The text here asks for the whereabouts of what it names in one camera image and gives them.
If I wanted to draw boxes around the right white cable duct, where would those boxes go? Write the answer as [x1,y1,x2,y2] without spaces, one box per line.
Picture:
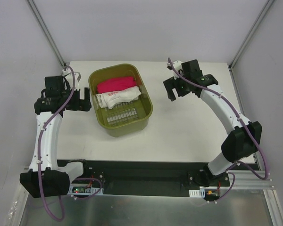
[189,189,205,198]

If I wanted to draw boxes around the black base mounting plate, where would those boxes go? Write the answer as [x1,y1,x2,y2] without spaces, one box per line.
[56,159,231,198]

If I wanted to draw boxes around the rolled pink t shirt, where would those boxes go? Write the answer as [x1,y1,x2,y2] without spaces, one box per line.
[97,76,136,94]

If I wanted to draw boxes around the left aluminium frame post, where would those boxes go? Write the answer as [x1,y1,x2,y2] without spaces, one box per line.
[26,0,66,67]

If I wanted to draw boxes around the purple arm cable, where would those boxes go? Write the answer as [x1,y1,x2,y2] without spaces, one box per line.
[37,65,104,222]
[167,56,270,205]

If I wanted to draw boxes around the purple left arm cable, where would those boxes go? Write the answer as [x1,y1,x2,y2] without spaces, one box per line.
[37,65,104,222]

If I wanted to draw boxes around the aluminium frame post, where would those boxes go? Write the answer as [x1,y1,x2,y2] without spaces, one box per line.
[26,0,66,67]
[229,0,276,71]

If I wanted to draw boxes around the white cable duct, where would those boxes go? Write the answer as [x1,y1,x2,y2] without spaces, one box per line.
[189,189,205,198]
[67,186,104,195]

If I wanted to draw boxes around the left white cable duct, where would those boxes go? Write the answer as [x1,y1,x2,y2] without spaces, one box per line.
[67,186,104,195]

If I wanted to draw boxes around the olive green plastic basket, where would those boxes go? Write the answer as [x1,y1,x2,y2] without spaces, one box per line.
[88,64,153,137]

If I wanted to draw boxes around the white t shirt red print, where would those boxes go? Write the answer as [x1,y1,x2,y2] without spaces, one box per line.
[96,86,142,109]

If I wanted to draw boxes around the right aluminium frame post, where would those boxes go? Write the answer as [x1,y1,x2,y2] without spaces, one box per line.
[229,0,276,71]

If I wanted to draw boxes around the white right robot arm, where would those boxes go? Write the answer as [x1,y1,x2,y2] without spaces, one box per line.
[163,59,262,186]

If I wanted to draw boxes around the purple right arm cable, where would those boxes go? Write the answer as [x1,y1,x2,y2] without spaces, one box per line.
[167,56,270,205]

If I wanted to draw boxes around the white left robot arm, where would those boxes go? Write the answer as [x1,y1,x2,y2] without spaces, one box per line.
[20,73,92,198]

